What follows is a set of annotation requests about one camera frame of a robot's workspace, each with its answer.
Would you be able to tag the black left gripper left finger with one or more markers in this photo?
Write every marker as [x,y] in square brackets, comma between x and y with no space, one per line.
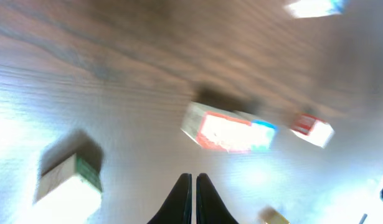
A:
[177,207]

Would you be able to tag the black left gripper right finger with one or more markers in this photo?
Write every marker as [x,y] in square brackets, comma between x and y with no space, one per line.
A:
[210,209]

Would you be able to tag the red letter I block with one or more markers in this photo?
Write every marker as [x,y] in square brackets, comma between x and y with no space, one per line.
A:
[216,129]

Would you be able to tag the blue number 2 block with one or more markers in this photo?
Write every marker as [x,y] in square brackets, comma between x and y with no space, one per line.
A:
[260,133]

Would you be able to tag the red letter A block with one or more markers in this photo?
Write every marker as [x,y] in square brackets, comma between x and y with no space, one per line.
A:
[312,129]

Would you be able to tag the yellow edged picture block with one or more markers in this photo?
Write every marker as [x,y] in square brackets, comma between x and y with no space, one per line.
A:
[269,215]

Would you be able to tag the dragonfly picture wooden block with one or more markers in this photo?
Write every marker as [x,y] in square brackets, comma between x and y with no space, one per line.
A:
[70,193]

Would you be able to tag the blue letter P block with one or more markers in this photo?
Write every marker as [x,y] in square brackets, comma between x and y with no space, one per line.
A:
[315,8]

